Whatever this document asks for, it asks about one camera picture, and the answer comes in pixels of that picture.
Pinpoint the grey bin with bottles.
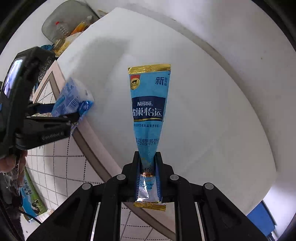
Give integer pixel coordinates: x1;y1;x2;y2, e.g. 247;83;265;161
42;1;99;57

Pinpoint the blue white tissue pack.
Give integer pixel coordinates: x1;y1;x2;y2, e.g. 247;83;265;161
51;77;94;133

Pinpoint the blue object at floor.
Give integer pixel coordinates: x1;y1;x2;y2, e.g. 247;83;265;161
247;201;276;237

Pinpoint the blue green milk carton box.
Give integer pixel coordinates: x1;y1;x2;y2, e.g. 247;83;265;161
20;168;47;222

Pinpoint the person's left hand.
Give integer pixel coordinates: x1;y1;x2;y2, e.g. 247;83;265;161
0;150;28;187

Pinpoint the blue Nestle milk powder sachet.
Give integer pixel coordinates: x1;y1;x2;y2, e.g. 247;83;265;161
128;64;171;211

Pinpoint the black cable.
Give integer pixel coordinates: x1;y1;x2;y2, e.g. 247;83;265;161
18;208;43;225

